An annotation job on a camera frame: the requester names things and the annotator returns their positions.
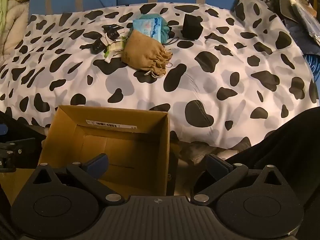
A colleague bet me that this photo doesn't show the black bag with grey strap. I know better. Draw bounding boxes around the black bag with grey strap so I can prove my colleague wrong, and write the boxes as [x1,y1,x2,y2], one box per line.
[274,0,320,25]

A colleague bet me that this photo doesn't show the blue tissue packet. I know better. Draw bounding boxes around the blue tissue packet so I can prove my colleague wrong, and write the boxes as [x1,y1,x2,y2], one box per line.
[132,17,164,43]

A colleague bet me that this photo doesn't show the cow print blanket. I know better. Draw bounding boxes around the cow print blanket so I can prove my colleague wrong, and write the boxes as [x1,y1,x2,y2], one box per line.
[0,2,320,155]

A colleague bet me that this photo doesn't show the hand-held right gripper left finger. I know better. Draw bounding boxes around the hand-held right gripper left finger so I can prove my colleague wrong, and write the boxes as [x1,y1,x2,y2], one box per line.
[26,153,125,204]

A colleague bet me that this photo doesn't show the teal bath loofah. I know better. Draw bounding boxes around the teal bath loofah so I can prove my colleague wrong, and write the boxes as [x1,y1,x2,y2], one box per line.
[129,14,173,45]

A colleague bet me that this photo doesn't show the brown cardboard box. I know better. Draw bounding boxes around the brown cardboard box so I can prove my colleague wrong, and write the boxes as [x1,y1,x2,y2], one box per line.
[37,105,171,196]

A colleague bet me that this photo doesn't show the grey cord with white toggle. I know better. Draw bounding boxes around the grey cord with white toggle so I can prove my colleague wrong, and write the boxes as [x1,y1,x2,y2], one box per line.
[162,37,181,47]

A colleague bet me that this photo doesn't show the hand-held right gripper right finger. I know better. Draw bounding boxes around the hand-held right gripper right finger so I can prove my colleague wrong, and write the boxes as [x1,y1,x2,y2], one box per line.
[190,154,292,204]

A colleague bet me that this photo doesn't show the navy cloth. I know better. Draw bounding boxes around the navy cloth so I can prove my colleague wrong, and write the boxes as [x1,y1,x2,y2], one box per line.
[284,17,309,54]

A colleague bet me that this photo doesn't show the green wet wipes packet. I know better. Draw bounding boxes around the green wet wipes packet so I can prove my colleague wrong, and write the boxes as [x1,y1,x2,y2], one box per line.
[110,40,125,52]

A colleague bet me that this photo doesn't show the beige quilt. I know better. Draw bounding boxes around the beige quilt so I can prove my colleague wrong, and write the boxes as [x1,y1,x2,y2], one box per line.
[0,0,34,55]

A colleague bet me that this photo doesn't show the light green cloth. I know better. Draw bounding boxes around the light green cloth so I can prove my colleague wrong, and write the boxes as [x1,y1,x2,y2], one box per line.
[0,0,9,30]

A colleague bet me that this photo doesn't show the person's black trousers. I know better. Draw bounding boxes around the person's black trousers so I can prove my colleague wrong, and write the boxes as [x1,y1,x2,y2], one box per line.
[221,105,320,230]

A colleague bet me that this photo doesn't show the black foam block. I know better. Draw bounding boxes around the black foam block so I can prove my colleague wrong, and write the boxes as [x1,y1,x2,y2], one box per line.
[180,14,203,40]

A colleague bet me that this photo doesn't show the brown drawstring pouch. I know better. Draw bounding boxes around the brown drawstring pouch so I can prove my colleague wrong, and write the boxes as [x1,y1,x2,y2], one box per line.
[121,30,173,78]

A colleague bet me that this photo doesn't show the white fabric strap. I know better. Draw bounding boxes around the white fabric strap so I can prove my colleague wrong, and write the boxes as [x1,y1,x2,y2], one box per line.
[104,50,123,63]

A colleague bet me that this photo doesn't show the small black item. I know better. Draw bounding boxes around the small black item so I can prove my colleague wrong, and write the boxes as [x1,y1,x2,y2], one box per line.
[90,38,107,55]

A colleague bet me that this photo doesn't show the blue ribbed item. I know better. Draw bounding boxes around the blue ribbed item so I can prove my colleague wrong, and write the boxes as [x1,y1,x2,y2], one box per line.
[304,54,320,80]

